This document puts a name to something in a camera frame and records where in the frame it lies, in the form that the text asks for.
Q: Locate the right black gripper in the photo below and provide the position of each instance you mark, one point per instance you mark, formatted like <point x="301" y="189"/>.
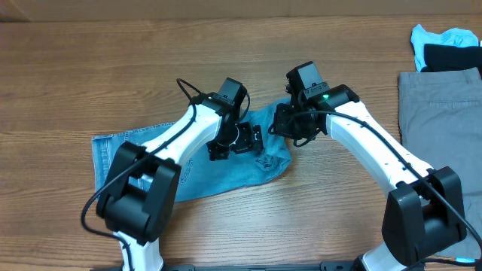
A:
<point x="282" y="128"/>

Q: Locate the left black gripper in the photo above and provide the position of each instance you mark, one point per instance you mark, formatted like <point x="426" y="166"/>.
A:
<point x="246" y="141"/>

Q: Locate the light blue denim jeans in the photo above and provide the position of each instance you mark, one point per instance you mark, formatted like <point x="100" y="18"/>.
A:
<point x="200" y="177"/>

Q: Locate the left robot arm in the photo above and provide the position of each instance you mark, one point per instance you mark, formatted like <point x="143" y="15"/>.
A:
<point x="138" y="195"/>

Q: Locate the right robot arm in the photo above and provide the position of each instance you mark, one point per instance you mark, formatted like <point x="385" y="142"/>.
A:
<point x="424" y="207"/>

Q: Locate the grey trousers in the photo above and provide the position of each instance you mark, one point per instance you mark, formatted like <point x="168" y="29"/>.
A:
<point x="439" y="119"/>

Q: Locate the light blue cloth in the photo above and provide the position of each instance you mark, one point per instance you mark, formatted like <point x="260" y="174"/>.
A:
<point x="452" y="37"/>

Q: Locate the black garment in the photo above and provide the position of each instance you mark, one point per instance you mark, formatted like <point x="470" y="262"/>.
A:
<point x="443" y="58"/>

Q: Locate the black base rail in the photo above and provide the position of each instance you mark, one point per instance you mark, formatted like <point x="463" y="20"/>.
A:
<point x="340" y="265"/>

